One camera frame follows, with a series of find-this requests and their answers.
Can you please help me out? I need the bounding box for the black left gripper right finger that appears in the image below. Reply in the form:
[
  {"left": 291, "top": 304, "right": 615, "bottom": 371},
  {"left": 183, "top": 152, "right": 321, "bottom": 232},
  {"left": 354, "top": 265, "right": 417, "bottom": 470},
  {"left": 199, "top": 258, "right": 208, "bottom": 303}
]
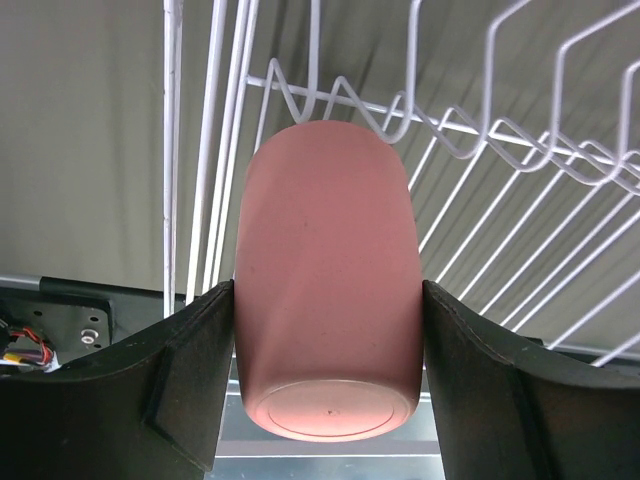
[{"left": 423, "top": 281, "right": 639, "bottom": 479}]

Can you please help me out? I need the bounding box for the white wire dish rack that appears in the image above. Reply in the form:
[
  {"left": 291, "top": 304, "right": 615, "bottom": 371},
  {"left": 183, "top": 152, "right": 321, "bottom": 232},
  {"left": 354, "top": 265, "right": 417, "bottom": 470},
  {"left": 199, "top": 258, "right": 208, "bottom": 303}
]
[{"left": 162, "top": 0, "right": 640, "bottom": 369}]

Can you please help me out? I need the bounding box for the pink plastic tumbler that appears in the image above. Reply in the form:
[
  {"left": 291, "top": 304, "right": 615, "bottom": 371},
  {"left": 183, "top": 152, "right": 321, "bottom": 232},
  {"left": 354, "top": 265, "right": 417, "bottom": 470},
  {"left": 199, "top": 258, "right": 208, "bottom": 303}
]
[{"left": 234, "top": 120, "right": 423, "bottom": 442}]

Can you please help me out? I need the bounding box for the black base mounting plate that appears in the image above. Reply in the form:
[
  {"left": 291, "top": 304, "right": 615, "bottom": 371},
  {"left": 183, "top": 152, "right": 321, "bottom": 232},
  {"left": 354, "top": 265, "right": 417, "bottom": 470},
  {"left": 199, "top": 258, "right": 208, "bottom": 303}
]
[{"left": 1, "top": 274, "right": 164, "bottom": 368}]

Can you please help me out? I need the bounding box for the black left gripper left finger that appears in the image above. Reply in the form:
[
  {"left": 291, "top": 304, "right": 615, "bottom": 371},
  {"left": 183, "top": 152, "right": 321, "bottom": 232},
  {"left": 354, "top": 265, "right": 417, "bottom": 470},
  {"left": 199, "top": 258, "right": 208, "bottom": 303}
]
[{"left": 1, "top": 281, "right": 234, "bottom": 479}]

